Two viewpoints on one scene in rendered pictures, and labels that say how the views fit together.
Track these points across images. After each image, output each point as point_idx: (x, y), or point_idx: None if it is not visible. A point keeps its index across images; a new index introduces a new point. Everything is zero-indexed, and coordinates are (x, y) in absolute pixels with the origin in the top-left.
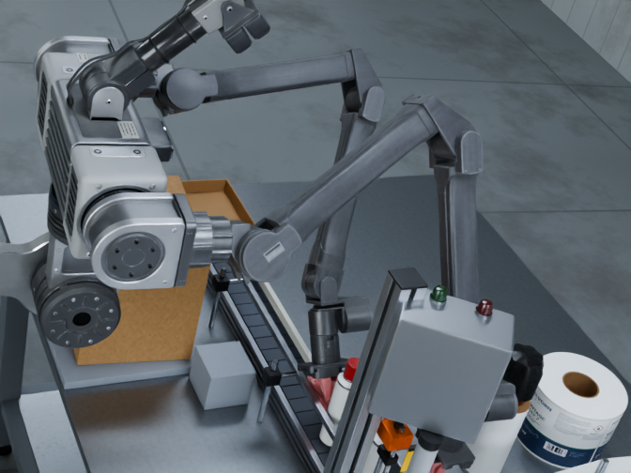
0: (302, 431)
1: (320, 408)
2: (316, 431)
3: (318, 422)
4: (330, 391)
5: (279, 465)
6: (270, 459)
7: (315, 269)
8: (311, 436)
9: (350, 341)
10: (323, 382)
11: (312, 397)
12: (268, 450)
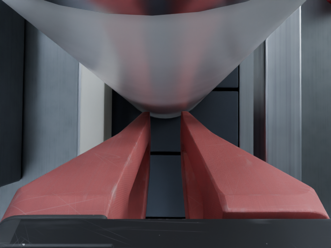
0: (245, 134)
1: (288, 60)
2: (199, 121)
3: (176, 156)
4: (135, 210)
5: (301, 89)
6: (316, 112)
7: None
8: (229, 101)
9: None
10: (301, 185)
11: (300, 162)
12: (313, 141)
